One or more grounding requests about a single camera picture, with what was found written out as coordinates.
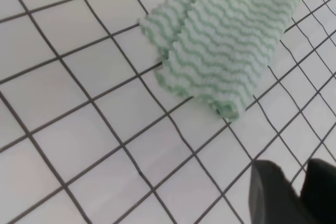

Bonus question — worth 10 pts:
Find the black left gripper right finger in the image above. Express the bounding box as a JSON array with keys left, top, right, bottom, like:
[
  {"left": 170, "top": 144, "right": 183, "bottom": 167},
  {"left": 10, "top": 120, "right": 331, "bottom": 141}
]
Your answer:
[{"left": 300, "top": 159, "right": 335, "bottom": 224}]

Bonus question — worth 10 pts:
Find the white grid-pattern tablecloth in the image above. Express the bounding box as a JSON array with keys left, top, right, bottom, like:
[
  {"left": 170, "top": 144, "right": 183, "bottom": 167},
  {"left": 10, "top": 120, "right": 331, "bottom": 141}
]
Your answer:
[{"left": 1, "top": 0, "right": 335, "bottom": 223}]

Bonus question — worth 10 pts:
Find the green wavy-striped towel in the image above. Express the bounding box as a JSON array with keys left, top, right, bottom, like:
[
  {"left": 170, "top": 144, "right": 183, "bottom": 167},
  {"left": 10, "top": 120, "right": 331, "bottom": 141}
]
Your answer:
[{"left": 139, "top": 0, "right": 300, "bottom": 121}]

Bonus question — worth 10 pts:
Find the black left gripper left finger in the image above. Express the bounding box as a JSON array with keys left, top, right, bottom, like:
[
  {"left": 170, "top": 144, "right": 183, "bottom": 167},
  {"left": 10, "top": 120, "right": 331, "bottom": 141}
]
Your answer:
[{"left": 248, "top": 160, "right": 309, "bottom": 224}]

